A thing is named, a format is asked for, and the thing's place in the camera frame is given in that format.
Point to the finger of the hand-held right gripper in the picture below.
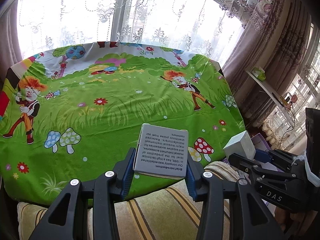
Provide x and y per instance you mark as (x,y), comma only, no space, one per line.
(245,166)
(267,156)

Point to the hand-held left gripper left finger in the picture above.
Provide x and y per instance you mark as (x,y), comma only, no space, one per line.
(127,175)

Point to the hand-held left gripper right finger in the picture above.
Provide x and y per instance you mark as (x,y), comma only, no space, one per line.
(191,180)

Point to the purple cardboard box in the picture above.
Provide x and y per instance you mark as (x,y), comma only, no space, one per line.
(261,138)

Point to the pale green white cube box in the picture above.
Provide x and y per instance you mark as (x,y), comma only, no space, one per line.
(240,143)

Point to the cream printed cardboard box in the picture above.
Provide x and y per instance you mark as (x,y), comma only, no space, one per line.
(162,152)

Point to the cream lace cloth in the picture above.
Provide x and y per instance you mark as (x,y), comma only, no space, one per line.
(277,130)

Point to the striped beige cushion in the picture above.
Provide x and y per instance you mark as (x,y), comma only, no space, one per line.
(155,210)

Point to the cartoon printed green cloth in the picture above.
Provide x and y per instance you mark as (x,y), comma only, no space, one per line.
(112,117)

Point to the green tissue pack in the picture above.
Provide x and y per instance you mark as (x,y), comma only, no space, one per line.
(258,73)

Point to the pink patterned curtain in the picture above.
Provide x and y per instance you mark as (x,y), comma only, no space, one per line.
(262,30)

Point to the white lace curtain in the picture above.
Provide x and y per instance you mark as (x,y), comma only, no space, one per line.
(75,17)

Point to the beige side curtain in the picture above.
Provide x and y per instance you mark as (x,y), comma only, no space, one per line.
(10,42)

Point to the white wall shelf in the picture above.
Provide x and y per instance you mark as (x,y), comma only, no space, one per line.
(265,85)

